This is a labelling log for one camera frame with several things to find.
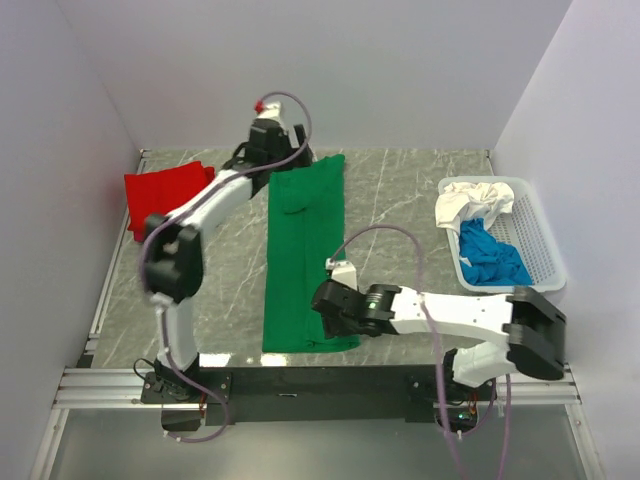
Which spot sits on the blue crumpled t shirt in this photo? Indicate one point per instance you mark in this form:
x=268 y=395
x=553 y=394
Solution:
x=485 y=261

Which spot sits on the green t shirt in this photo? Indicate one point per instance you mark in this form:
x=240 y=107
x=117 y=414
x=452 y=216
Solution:
x=306 y=225

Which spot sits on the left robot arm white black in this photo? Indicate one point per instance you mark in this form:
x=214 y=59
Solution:
x=172 y=261

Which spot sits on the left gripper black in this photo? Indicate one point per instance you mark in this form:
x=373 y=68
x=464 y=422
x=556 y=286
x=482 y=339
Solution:
x=300 y=160

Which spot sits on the folded red t shirt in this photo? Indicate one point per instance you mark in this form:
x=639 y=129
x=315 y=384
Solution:
x=162 y=191

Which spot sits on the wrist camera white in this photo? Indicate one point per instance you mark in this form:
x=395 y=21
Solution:
x=343 y=272
x=270 y=111

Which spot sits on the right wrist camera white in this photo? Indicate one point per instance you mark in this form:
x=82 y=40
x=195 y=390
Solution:
x=343 y=272

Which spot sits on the white crumpled t shirt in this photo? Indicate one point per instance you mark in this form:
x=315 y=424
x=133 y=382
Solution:
x=465 y=201

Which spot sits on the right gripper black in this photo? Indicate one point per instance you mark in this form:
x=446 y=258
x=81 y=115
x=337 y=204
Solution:
x=333 y=327

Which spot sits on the aluminium frame rail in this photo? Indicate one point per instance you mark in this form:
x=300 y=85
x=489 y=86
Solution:
x=121 y=389

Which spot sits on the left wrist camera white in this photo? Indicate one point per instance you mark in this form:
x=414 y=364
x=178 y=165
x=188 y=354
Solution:
x=270 y=111

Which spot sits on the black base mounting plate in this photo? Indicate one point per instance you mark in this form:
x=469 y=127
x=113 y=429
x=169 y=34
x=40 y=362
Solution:
x=281 y=394

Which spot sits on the white plastic basket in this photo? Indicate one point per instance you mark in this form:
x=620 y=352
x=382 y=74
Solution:
x=527 y=230

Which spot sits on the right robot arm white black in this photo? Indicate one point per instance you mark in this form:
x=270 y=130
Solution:
x=520 y=331

